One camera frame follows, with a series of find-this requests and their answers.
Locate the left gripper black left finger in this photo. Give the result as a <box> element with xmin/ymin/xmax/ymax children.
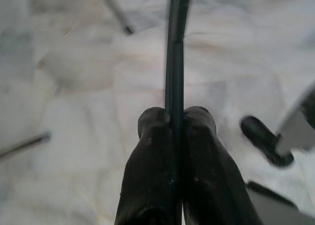
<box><xmin>115</xmin><ymin>106</ymin><xmax>184</xmax><ymax>225</ymax></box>

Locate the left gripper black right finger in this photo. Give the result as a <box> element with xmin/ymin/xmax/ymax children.
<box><xmin>182</xmin><ymin>105</ymin><xmax>264</xmax><ymax>225</ymax></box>

